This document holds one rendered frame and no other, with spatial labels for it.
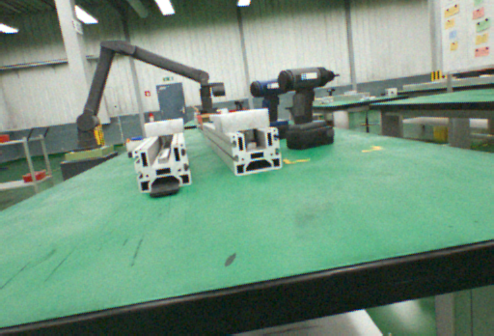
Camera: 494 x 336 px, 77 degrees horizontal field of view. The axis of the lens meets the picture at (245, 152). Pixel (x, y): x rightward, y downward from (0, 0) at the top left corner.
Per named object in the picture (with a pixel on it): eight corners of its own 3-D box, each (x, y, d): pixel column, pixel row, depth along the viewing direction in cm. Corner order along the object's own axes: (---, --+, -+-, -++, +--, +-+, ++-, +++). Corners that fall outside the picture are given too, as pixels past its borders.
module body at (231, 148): (205, 142, 141) (202, 123, 140) (226, 138, 143) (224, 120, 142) (235, 176, 64) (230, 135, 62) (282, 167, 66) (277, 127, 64)
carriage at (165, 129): (152, 142, 106) (149, 123, 105) (185, 137, 108) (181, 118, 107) (148, 147, 90) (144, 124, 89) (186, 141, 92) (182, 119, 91)
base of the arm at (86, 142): (87, 149, 154) (72, 153, 142) (83, 132, 153) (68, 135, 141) (103, 146, 154) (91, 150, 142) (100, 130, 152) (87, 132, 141)
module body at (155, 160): (162, 149, 138) (158, 129, 137) (184, 145, 140) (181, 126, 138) (140, 193, 60) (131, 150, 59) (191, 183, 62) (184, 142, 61)
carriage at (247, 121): (216, 139, 85) (212, 115, 84) (255, 133, 87) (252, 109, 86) (224, 145, 70) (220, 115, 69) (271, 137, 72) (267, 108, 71)
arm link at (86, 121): (105, 37, 148) (100, 31, 138) (134, 46, 151) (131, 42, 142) (80, 126, 151) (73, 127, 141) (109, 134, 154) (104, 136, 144)
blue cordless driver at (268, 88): (255, 142, 116) (247, 82, 112) (298, 133, 124) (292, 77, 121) (264, 143, 109) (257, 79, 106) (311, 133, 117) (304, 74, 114)
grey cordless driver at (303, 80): (282, 149, 90) (273, 71, 87) (336, 137, 98) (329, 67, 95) (297, 151, 83) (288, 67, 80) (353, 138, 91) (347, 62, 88)
